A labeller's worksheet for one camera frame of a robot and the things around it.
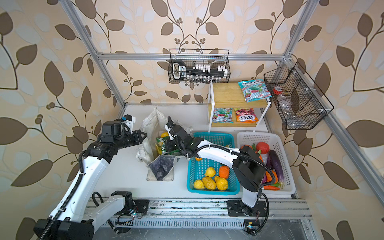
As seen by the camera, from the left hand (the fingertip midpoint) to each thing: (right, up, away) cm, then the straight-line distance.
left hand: (147, 133), depth 74 cm
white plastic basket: (+57, -5, +19) cm, 60 cm away
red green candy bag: (+41, +9, +14) cm, 44 cm away
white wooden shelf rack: (+45, +15, +19) cm, 51 cm away
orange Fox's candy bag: (+55, +9, +14) cm, 57 cm away
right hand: (+7, -6, +6) cm, 11 cm away
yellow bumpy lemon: (+32, -27, +4) cm, 42 cm away
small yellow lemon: (+26, -27, +3) cm, 38 cm away
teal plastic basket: (+26, -21, +14) cm, 36 cm away
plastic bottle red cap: (+69, +23, +6) cm, 73 cm away
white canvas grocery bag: (+6, -18, +4) cm, 20 cm away
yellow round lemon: (+38, -27, +3) cm, 47 cm away
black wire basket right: (+78, +17, +3) cm, 80 cm away
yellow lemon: (+33, -22, +7) cm, 40 cm away
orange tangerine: (+40, -22, +6) cm, 46 cm away
